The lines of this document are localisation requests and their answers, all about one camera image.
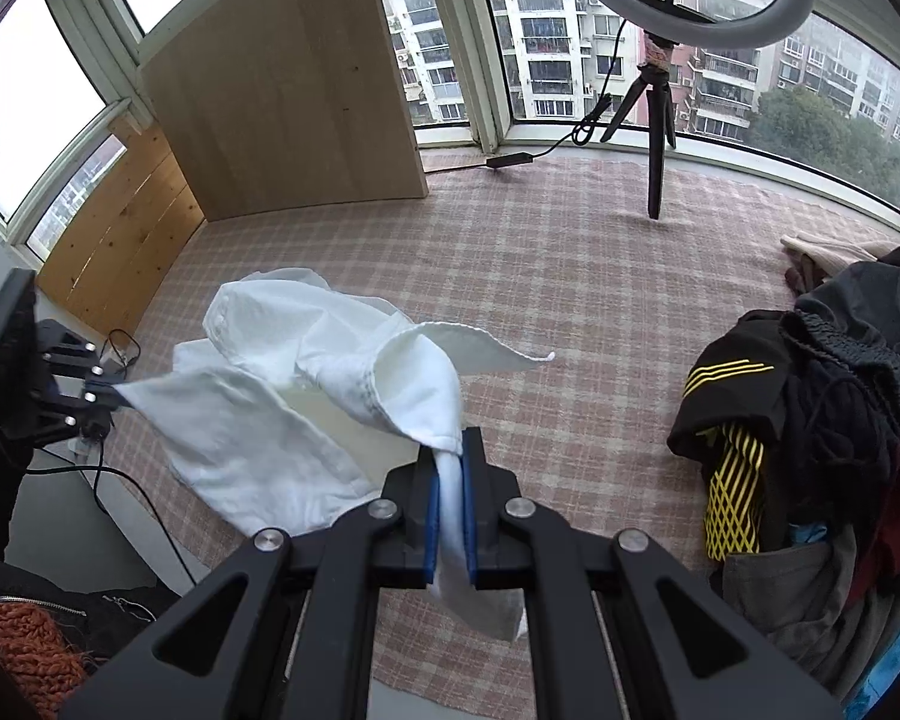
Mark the black garment with yellow stripes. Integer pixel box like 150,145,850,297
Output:
667,307,900,563

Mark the white long-sleeved shirt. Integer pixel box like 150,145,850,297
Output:
112,266,556,642

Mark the dark red garment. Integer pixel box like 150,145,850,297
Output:
855,420,900,601

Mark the person's orange knit sweater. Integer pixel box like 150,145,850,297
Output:
0,598,95,719

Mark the beige garment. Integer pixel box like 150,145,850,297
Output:
780,232,900,275

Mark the thin black cable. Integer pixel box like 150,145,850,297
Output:
102,328,142,380

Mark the light plywood panel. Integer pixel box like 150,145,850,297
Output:
139,0,430,222

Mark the dark grey garment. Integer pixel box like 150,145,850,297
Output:
795,244,900,421

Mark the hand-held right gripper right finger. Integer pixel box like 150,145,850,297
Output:
461,427,845,720

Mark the white power adapter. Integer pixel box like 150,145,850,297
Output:
67,421,113,460

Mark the person's black jacket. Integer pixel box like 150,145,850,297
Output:
0,547,185,665

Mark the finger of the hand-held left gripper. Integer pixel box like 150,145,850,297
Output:
22,392,119,445
37,321,130,400

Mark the black tripod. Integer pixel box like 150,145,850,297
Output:
598,30,680,222

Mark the knotty pine wood board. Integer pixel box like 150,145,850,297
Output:
36,120,207,335

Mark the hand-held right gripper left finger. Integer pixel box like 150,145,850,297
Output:
56,446,443,720

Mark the pink plaid blanket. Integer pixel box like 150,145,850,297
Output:
97,154,900,720

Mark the black power cable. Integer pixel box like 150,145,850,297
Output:
19,461,196,590

